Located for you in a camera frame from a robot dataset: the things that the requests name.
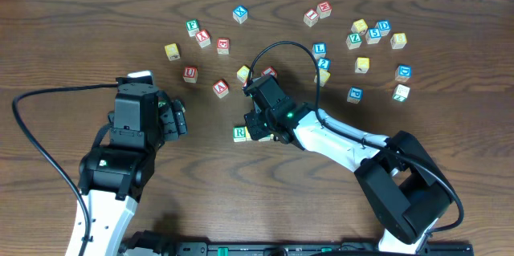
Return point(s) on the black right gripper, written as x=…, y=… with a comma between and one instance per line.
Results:
x=257, y=123

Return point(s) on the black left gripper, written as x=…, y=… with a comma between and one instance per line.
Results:
x=177, y=116

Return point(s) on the yellow O block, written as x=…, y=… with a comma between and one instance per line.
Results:
x=247, y=134

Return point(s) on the green R block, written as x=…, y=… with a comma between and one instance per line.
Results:
x=239, y=134

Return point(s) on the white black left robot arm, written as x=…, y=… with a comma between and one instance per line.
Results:
x=117, y=168

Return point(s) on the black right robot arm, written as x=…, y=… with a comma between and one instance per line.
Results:
x=404, y=187

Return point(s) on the green B block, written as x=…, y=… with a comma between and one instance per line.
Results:
x=266, y=138

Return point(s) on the red U block left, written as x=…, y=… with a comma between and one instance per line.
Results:
x=190, y=74

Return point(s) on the red i block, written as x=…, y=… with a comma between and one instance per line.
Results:
x=311, y=17
x=269, y=71

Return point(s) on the red A block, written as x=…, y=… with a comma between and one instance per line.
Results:
x=221, y=88

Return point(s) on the yellow block far left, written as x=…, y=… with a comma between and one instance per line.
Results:
x=172, y=51

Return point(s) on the yellow block by 2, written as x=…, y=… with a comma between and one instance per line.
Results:
x=322, y=78

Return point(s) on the blue 2 block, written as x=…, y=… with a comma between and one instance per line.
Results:
x=324, y=63

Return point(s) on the red E block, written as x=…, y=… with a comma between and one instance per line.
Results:
x=223, y=46

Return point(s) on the red X block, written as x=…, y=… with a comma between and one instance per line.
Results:
x=203, y=38

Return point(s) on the blue L block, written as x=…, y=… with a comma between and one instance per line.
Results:
x=319, y=50

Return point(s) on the blue P block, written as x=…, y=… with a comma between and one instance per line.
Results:
x=355, y=95

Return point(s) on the green F block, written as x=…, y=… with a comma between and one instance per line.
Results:
x=192, y=27

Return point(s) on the blue X block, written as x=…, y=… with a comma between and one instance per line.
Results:
x=240, y=14

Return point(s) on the yellow hammer block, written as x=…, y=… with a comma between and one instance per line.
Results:
x=362, y=65

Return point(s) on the red I block far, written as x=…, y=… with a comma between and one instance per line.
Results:
x=311, y=17

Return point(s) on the green Z block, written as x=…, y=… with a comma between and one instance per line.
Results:
x=353, y=41

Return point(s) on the red block far right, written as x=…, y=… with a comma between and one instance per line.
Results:
x=324, y=9

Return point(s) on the yellow block by Z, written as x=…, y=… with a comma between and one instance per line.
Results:
x=359, y=27

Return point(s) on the blue 5 block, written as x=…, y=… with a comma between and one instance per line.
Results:
x=373, y=36

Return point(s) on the green 7 block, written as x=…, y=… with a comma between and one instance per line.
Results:
x=401, y=93

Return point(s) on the blue D block near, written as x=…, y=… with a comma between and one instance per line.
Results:
x=403, y=73

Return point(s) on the blue d block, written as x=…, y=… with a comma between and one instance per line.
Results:
x=403, y=73
x=384, y=27

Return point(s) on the blue D block far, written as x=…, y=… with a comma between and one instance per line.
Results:
x=384, y=27

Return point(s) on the yellow B-side block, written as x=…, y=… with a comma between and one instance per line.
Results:
x=398, y=41

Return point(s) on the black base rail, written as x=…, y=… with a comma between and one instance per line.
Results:
x=152, y=244

